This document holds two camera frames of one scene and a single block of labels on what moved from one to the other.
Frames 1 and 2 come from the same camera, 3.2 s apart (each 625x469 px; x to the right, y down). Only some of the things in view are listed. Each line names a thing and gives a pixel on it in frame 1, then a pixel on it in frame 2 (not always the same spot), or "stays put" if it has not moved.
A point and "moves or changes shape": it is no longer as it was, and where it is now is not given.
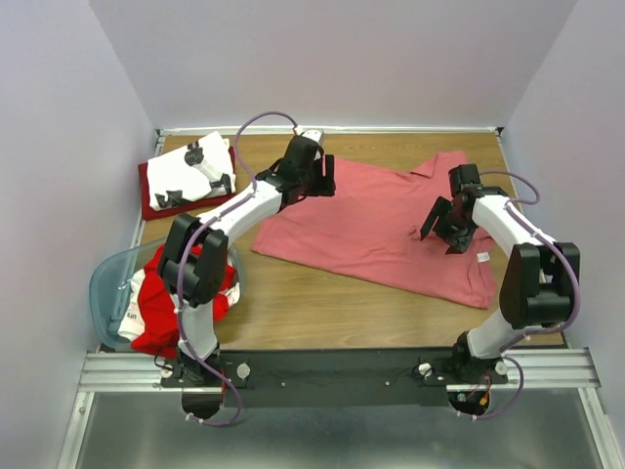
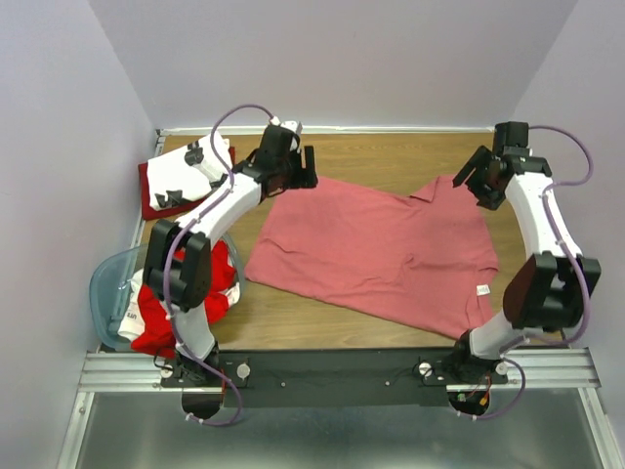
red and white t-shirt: [151, 323] stays put
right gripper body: [457, 231] → [489, 194]
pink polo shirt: [374, 221] moves or changes shape
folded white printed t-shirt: [203, 169] stays put
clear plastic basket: [109, 283] stays put
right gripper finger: [437, 218] → [474, 171]
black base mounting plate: [331, 377] stays put
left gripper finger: [325, 186] → [308, 178]
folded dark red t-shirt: [144, 193] stays put
